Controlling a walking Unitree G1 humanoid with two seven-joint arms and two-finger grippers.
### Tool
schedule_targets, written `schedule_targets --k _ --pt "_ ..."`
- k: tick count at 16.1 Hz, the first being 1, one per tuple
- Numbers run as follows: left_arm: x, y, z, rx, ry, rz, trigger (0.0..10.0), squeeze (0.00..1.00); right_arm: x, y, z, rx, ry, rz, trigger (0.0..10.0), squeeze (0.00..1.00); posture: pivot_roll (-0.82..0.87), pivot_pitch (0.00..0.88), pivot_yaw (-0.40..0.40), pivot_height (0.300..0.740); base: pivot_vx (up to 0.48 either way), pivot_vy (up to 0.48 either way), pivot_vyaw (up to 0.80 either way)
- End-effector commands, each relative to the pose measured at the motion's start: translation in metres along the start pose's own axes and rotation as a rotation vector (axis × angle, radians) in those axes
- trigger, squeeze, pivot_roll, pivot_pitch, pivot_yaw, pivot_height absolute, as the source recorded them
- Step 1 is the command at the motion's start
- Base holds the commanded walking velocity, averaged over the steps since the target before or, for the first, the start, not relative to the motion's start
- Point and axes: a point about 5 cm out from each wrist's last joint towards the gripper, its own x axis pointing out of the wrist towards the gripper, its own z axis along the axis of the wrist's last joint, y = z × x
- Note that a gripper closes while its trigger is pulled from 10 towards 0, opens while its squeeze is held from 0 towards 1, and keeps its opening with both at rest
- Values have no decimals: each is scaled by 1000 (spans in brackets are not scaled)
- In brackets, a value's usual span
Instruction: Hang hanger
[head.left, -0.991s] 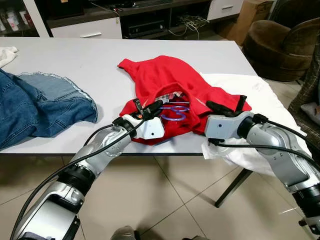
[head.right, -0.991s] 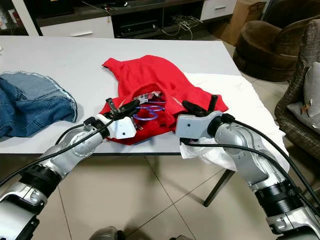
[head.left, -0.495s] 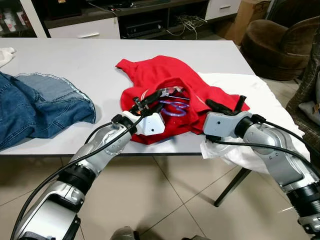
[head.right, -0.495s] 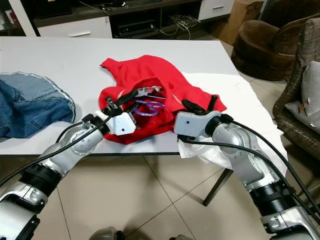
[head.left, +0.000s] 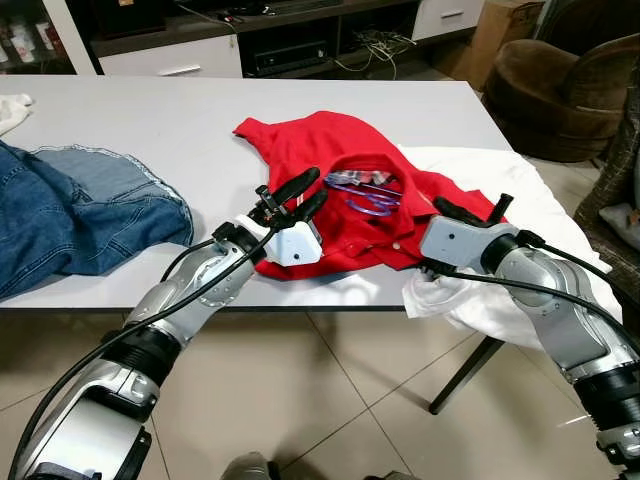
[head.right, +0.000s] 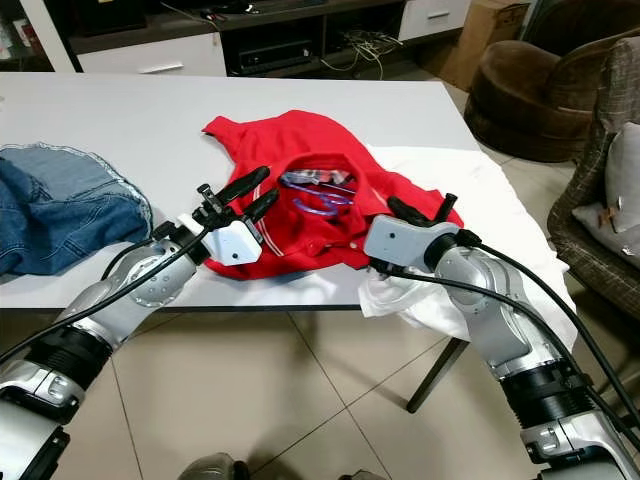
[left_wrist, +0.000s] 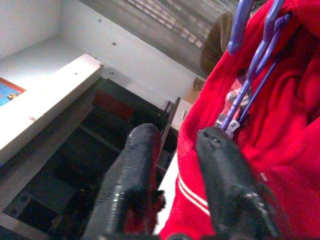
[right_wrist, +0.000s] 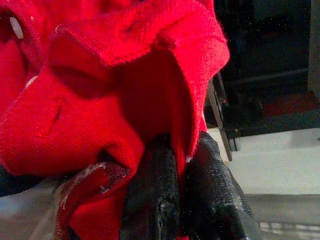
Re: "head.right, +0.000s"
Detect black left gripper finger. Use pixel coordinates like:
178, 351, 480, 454
240, 188, 279, 222
215, 166, 271, 207

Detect red polo shirt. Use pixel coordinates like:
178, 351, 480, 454
202, 110, 466, 273

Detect blue denim jeans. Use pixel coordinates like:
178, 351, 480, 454
0, 143, 156, 279

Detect white cotton shirt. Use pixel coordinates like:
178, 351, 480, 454
210, 145, 579, 341

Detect black media player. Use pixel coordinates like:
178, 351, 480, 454
235, 38, 316, 75

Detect brown armchair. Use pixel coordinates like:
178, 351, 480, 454
465, 0, 640, 164

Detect black table leg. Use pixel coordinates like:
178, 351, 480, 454
407, 337, 469, 414

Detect tall brown cardboard box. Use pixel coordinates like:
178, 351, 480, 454
440, 0, 531, 93

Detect light grey cushion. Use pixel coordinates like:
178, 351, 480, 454
572, 120, 640, 266

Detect black tv cabinet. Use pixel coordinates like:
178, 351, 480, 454
70, 0, 471, 79

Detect small white drawer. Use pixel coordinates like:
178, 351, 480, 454
398, 0, 473, 41

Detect grey wicker chair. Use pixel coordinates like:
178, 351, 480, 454
548, 40, 640, 321

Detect white glass door cabinet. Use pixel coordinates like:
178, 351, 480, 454
0, 0, 79, 73

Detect grey left robot foot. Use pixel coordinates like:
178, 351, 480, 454
178, 452, 236, 480

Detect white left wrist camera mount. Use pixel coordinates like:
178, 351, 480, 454
205, 220, 266, 267

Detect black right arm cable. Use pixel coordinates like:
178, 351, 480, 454
370, 235, 640, 426

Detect tangle of thin cables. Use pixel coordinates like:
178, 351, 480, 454
320, 28, 401, 81

